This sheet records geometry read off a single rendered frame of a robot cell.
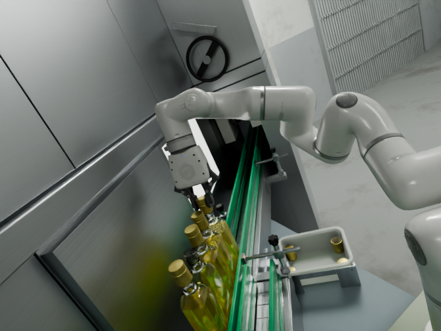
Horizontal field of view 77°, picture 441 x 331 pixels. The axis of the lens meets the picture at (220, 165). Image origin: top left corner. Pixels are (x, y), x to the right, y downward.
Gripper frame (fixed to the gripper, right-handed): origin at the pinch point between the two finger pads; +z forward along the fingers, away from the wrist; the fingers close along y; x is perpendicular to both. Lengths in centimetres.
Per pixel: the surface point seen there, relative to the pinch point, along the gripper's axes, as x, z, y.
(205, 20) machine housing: 67, -69, 3
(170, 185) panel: 8.3, -5.6, -12.2
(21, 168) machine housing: -32.8, -21.5, -14.9
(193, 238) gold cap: -12.3, 5.1, 0.2
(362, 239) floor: 129, 86, 46
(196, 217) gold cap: -7.0, 1.9, 0.1
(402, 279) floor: 93, 96, 58
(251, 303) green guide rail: -6.3, 27.8, 5.9
